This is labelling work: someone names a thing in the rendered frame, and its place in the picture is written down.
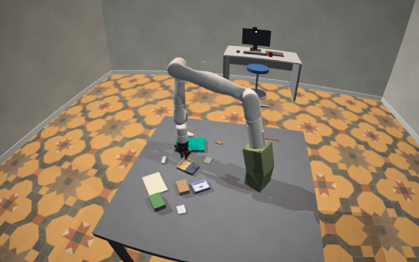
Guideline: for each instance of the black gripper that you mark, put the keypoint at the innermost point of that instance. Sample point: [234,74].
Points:
[185,148]

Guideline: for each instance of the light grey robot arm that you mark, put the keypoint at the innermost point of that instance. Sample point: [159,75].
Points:
[250,100]

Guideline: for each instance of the beige flat board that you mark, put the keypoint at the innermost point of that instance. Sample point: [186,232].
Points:
[154,183]

